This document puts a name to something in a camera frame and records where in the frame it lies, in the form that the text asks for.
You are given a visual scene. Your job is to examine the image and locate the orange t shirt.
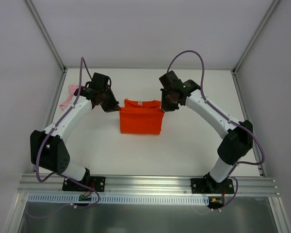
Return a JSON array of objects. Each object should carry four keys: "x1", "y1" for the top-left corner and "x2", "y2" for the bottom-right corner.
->
[{"x1": 119, "y1": 99, "x2": 164, "y2": 135}]

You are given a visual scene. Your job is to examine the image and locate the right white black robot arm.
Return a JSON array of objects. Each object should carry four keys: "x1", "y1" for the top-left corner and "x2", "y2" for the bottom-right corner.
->
[{"x1": 159, "y1": 71, "x2": 253, "y2": 193}]

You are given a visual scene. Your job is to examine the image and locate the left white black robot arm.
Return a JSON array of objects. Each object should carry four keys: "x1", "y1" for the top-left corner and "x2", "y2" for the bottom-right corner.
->
[{"x1": 30, "y1": 73, "x2": 120, "y2": 191}]

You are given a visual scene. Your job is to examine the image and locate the pink t shirt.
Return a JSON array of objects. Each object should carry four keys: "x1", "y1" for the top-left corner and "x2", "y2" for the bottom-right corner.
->
[{"x1": 59, "y1": 84, "x2": 79, "y2": 110}]

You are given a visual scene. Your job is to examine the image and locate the left aluminium frame post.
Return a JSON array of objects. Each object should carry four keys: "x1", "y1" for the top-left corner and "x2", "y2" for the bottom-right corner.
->
[{"x1": 24, "y1": 0, "x2": 66, "y2": 73}]

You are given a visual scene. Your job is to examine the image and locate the aluminium frame post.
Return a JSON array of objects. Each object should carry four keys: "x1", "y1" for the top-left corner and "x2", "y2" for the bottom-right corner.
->
[
  {"x1": 232, "y1": 0, "x2": 281, "y2": 73},
  {"x1": 24, "y1": 0, "x2": 66, "y2": 73}
]

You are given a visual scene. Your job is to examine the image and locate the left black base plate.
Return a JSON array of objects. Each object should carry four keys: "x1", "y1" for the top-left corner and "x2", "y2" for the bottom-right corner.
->
[{"x1": 62, "y1": 176, "x2": 106, "y2": 192}]

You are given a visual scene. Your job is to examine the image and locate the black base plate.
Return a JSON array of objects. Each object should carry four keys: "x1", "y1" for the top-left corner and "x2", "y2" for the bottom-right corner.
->
[
  {"x1": 190, "y1": 178, "x2": 235, "y2": 194},
  {"x1": 62, "y1": 176, "x2": 106, "y2": 192}
]

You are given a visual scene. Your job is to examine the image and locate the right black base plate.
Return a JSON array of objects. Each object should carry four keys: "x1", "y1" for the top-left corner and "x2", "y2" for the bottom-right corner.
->
[{"x1": 190, "y1": 178, "x2": 235, "y2": 194}]

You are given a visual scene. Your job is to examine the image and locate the aluminium mounting rail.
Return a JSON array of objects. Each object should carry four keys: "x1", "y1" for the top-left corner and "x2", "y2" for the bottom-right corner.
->
[{"x1": 17, "y1": 173, "x2": 280, "y2": 197}]

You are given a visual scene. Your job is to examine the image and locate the white slotted cable duct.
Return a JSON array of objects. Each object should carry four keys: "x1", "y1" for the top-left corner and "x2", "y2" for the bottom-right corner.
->
[{"x1": 28, "y1": 193, "x2": 209, "y2": 206}]

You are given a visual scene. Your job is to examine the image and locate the right aluminium frame post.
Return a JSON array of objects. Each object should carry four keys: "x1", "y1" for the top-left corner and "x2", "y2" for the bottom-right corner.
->
[{"x1": 232, "y1": 0, "x2": 281, "y2": 73}]

